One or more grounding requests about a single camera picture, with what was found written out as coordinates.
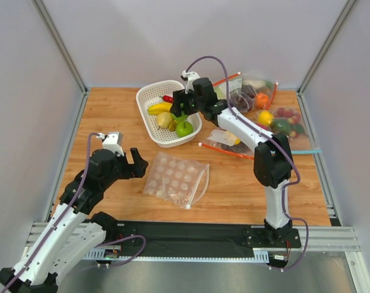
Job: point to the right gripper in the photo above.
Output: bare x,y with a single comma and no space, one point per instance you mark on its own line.
181,103

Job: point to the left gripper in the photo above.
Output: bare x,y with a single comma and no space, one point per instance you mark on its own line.
129,166

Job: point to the red fake chili pepper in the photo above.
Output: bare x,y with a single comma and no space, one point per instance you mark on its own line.
167,99

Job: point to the yellow fake pear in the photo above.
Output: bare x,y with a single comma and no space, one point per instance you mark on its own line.
163,120

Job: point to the yellow fake banana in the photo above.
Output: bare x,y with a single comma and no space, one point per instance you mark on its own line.
156,109

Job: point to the green fake apple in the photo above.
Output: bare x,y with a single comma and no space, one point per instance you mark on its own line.
184,128

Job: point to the clear dotted zip bag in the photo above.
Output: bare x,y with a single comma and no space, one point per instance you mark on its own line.
180,181

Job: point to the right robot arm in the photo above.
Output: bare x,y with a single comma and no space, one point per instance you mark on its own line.
271,152

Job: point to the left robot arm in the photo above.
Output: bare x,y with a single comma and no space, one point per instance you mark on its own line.
55,253

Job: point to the middle zip bag red seal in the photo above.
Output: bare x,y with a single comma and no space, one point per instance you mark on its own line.
225,142

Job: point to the zip bag red seal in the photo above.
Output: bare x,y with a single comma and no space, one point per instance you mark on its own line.
247,93
225,142

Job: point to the back zip bag red seal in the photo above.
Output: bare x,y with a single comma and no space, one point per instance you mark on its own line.
247,93

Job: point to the right zip bag blue seal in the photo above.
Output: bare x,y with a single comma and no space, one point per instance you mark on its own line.
289,122

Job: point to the white perforated plastic basket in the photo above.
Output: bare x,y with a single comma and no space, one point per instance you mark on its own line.
152,94

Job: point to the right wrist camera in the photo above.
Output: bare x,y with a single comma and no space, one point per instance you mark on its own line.
189,77

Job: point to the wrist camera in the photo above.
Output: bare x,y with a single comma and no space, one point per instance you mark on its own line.
113,143
189,77

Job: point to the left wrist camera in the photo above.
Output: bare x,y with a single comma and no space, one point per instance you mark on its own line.
113,143

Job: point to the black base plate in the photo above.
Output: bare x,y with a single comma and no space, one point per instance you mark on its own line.
196,240

